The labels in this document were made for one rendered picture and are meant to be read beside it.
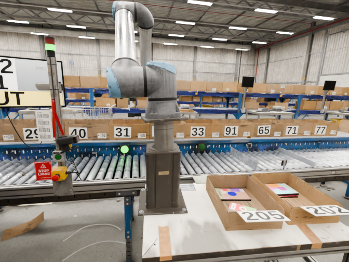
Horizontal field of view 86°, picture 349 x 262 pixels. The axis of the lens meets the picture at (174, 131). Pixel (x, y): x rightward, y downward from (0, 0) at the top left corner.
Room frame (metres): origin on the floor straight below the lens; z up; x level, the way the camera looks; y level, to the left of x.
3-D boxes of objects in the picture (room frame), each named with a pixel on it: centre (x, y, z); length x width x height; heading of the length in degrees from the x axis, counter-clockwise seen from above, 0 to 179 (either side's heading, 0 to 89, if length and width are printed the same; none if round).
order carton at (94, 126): (1.89, 0.86, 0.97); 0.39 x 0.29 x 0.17; 101
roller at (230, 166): (1.69, -0.50, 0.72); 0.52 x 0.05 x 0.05; 11
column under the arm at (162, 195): (0.99, 0.06, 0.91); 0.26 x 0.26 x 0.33; 8
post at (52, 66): (1.17, 0.74, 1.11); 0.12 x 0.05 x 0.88; 101
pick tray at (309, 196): (1.02, -0.69, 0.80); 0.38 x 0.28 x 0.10; 7
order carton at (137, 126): (1.96, 0.48, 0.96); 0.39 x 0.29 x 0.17; 101
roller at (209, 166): (1.66, -0.31, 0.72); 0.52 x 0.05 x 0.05; 11
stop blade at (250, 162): (1.73, -0.66, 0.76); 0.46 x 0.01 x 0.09; 11
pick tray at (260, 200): (0.96, -0.37, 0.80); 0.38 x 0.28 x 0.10; 5
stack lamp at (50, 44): (1.17, 0.74, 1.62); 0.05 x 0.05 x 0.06
